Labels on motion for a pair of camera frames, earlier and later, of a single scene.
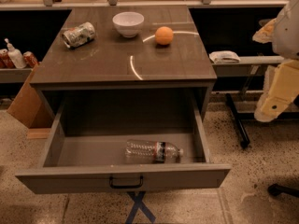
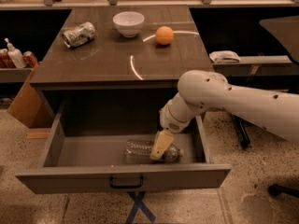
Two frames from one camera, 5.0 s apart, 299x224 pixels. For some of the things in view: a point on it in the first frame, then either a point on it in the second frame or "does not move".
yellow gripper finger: [280, 89] → [175, 116]
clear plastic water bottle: [151, 151] does not move
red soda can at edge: [6, 62] does not move
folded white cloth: [224, 57] does not move
